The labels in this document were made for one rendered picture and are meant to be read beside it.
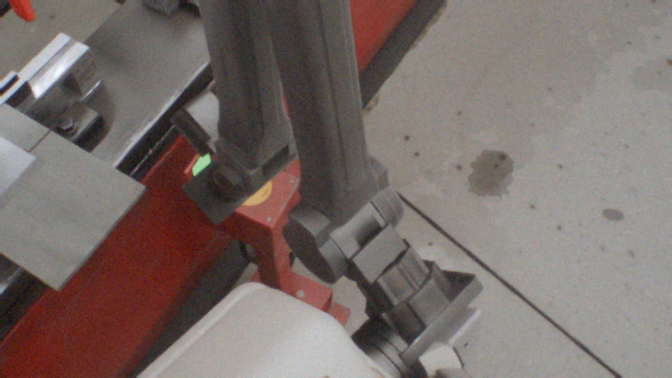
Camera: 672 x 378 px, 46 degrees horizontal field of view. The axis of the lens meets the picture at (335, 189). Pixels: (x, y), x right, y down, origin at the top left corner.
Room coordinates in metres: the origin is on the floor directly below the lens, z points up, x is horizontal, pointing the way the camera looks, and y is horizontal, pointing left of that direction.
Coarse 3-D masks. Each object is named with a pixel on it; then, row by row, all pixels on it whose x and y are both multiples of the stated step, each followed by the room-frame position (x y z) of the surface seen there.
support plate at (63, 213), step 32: (0, 128) 0.62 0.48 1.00; (32, 128) 0.62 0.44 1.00; (64, 160) 0.57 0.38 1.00; (96, 160) 0.57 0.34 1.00; (32, 192) 0.51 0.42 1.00; (64, 192) 0.51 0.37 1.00; (96, 192) 0.52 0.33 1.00; (128, 192) 0.52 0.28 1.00; (0, 224) 0.46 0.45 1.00; (32, 224) 0.46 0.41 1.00; (64, 224) 0.47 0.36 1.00; (96, 224) 0.47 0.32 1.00; (32, 256) 0.42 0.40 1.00; (64, 256) 0.42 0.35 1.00
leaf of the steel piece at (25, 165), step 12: (0, 144) 0.59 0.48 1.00; (12, 144) 0.59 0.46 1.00; (0, 156) 0.57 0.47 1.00; (12, 156) 0.57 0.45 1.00; (24, 156) 0.57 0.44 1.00; (0, 168) 0.55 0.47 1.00; (12, 168) 0.55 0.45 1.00; (24, 168) 0.55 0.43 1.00; (36, 168) 0.55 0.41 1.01; (0, 180) 0.53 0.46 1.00; (12, 180) 0.53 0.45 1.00; (24, 180) 0.53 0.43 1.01; (0, 192) 0.51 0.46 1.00; (12, 192) 0.51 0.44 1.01; (0, 204) 0.49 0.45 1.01
